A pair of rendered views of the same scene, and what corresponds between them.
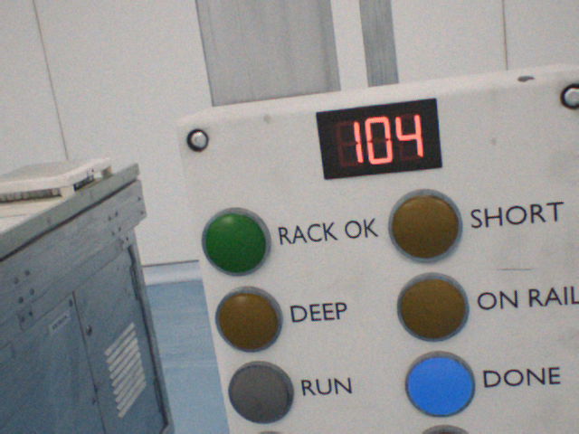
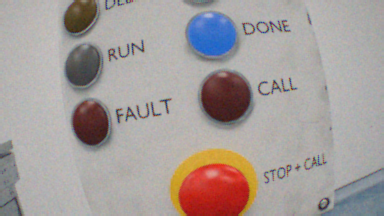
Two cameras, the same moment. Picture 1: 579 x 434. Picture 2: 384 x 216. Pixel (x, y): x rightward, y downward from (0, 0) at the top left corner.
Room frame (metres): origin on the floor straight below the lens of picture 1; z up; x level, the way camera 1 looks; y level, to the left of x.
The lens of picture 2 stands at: (-0.11, 0.03, 1.06)
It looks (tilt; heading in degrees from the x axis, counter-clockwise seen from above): 3 degrees down; 351
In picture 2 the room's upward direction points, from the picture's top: 11 degrees counter-clockwise
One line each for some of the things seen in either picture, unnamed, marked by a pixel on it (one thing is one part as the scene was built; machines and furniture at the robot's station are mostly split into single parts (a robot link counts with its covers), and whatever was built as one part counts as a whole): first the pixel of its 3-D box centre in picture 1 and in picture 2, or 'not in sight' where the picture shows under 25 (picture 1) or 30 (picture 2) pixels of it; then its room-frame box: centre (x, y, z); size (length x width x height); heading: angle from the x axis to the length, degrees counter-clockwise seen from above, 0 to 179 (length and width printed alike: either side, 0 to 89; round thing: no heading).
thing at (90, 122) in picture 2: not in sight; (89, 123); (0.30, 0.02, 1.05); 0.03 x 0.01 x 0.03; 79
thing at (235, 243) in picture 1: (235, 243); not in sight; (0.30, 0.02, 1.15); 0.03 x 0.01 x 0.03; 79
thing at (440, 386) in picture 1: (440, 386); (212, 33); (0.29, -0.05, 1.08); 0.03 x 0.01 x 0.03; 79
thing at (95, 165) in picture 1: (43, 175); not in sight; (1.68, 0.55, 1.00); 0.25 x 0.24 x 0.02; 79
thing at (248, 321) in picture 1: (248, 321); (79, 14); (0.30, 0.02, 1.12); 0.03 x 0.01 x 0.03; 79
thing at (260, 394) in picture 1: (260, 394); (81, 64); (0.30, 0.02, 1.08); 0.03 x 0.01 x 0.03; 79
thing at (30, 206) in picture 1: (48, 196); not in sight; (1.68, 0.55, 0.95); 0.24 x 0.24 x 0.02; 79
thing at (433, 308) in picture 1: (432, 308); not in sight; (0.29, -0.05, 1.12); 0.03 x 0.01 x 0.03; 79
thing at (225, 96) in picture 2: not in sight; (226, 96); (0.29, -0.05, 1.05); 0.03 x 0.01 x 0.03; 79
